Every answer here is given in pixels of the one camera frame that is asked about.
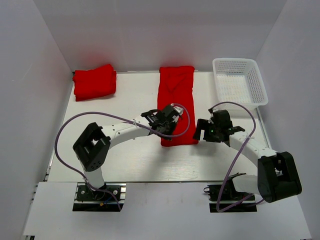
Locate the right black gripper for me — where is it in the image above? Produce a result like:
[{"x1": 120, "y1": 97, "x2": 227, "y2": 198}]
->
[{"x1": 193, "y1": 118, "x2": 221, "y2": 143}]

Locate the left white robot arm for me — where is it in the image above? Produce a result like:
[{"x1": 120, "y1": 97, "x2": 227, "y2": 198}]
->
[{"x1": 72, "y1": 105, "x2": 184, "y2": 200}]

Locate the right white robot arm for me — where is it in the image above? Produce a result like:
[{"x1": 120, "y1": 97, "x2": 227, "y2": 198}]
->
[{"x1": 193, "y1": 110, "x2": 303, "y2": 203}]

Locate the folded red t shirt stack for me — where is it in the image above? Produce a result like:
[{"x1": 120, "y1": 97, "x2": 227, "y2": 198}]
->
[{"x1": 72, "y1": 64, "x2": 117, "y2": 102}]

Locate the white plastic basket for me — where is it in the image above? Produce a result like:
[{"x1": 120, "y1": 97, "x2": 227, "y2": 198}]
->
[{"x1": 212, "y1": 57, "x2": 269, "y2": 112}]

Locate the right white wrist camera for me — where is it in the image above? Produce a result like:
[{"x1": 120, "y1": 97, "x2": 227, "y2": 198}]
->
[{"x1": 208, "y1": 108, "x2": 215, "y2": 124}]

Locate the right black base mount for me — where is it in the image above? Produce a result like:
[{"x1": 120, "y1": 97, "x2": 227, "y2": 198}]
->
[{"x1": 203, "y1": 183, "x2": 257, "y2": 213}]

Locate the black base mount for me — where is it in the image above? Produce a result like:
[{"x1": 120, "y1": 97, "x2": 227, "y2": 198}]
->
[
  {"x1": 72, "y1": 183, "x2": 126, "y2": 212},
  {"x1": 203, "y1": 183, "x2": 257, "y2": 213}
]

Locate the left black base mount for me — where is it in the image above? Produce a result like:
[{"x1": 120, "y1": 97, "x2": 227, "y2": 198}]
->
[{"x1": 72, "y1": 183, "x2": 126, "y2": 212}]

